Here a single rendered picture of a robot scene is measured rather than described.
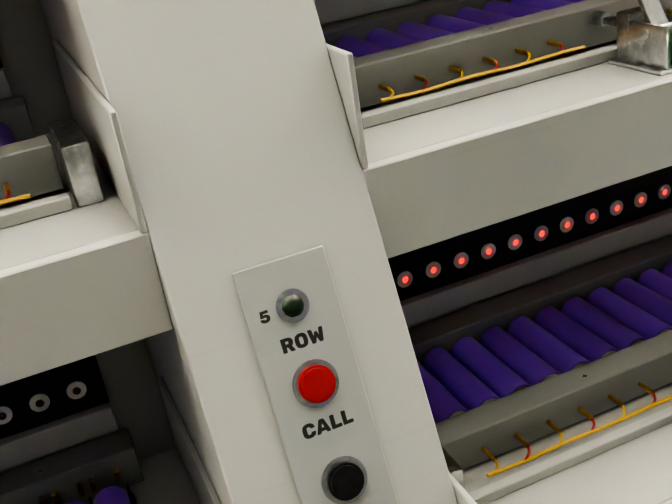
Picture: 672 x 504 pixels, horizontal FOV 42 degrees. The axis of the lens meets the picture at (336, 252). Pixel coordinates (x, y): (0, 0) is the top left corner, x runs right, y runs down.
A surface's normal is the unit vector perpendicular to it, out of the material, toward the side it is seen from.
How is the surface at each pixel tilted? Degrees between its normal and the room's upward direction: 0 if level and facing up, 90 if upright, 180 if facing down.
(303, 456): 90
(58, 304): 112
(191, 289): 90
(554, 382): 22
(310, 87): 90
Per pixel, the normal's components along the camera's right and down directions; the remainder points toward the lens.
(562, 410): 0.39, 0.35
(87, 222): -0.15, -0.89
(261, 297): 0.31, -0.01
